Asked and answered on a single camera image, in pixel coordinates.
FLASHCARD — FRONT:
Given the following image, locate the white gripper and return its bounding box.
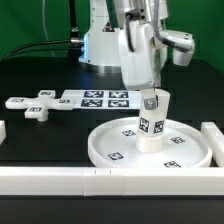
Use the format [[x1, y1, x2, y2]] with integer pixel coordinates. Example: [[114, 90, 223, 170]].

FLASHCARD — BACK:
[[118, 22, 158, 110]]

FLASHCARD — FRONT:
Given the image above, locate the white round table top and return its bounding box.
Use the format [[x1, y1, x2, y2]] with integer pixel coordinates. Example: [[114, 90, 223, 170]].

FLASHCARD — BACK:
[[88, 117, 212, 168]]

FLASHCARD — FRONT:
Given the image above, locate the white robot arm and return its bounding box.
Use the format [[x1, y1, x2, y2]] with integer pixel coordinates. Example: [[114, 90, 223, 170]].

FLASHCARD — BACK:
[[79, 0, 167, 110]]

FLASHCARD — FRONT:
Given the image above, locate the white marker plate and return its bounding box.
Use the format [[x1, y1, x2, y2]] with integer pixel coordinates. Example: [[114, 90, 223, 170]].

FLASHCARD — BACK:
[[62, 90, 141, 110]]

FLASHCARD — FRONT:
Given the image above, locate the white right fence bar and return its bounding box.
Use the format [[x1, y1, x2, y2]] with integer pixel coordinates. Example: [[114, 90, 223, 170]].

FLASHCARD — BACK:
[[201, 122, 224, 168]]

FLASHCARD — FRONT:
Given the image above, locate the white fence bar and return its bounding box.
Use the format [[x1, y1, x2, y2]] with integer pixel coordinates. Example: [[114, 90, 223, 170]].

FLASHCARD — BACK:
[[201, 122, 224, 168], [0, 167, 224, 196]]

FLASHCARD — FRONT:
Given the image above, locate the white cross-shaped table base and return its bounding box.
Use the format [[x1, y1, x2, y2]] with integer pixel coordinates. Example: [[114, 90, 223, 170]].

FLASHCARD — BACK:
[[5, 90, 75, 122]]

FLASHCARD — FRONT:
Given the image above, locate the white front fence bar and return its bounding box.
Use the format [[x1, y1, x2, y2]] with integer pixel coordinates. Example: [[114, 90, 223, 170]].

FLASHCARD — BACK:
[[0, 167, 224, 196]]

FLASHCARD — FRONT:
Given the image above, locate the white left fence block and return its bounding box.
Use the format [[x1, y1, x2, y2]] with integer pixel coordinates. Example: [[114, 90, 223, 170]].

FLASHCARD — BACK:
[[0, 120, 6, 145]]

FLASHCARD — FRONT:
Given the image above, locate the black cable connector post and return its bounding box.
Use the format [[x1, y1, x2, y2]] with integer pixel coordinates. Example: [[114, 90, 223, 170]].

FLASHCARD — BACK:
[[68, 0, 79, 44]]

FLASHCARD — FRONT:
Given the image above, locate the thin white cable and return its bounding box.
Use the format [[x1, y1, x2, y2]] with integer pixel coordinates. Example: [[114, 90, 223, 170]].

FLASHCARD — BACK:
[[41, 0, 56, 58]]

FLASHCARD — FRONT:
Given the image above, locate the black cable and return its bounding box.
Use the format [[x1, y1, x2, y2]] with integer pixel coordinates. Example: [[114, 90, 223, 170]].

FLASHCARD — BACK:
[[0, 39, 84, 63]]

